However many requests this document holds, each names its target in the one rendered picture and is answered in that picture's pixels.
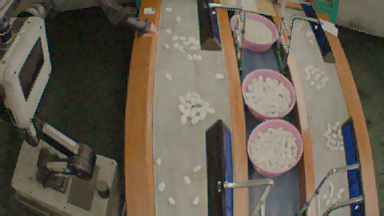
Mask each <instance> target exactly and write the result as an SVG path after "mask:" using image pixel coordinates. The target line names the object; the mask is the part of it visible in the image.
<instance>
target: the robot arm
mask: <svg viewBox="0 0 384 216"><path fill-rule="evenodd" d="M64 1H65V0H50V1H49V0H47V1H37V2H36V1H35V2H33V3H32V5H34V4H36V3H37V4H41V5H42V6H43V8H44V10H45V18H44V24H45V19H47V20H52V19H53V17H54V15H55V14H56V12H57V11H58V10H59V8H60V7H61V5H63V3H64ZM94 1H95V2H96V3H97V4H98V5H99V6H100V7H101V8H102V9H103V10H104V12H105V14H106V15H107V16H108V17H107V18H108V19H109V20H110V23H112V24H114V25H117V26H118V25H119V24H120V23H121V22H122V24H123V25H124V26H125V25H126V27H129V28H130V29H133V30H135V31H137V38H140V37H143V36H151V37H153V36H158V35H159V32H158V31H157V30H156V29H155V26H154V25H153V24H152V22H150V23H149V24H148V21H149V19H150V18H149V17H147V18H146V19H145V20H144V21H142V20H140V19H138V18H136V17H135V15H136V8H135V7H127V8H123V7H122V6H120V5H118V4H117V3H115V2H113V1H112V0H94ZM32 5H31V6H32ZM114 11H115V12H114ZM150 31H153V33H152V32H150Z"/></svg>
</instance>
